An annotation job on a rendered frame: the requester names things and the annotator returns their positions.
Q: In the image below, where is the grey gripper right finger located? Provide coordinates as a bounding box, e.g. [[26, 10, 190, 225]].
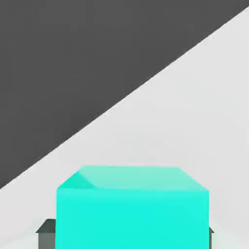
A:
[[209, 218, 232, 249]]

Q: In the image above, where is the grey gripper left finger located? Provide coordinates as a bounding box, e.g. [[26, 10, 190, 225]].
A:
[[18, 218, 57, 249]]

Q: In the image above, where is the small cyan cube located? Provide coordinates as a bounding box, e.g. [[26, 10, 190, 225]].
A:
[[55, 165, 210, 249]]

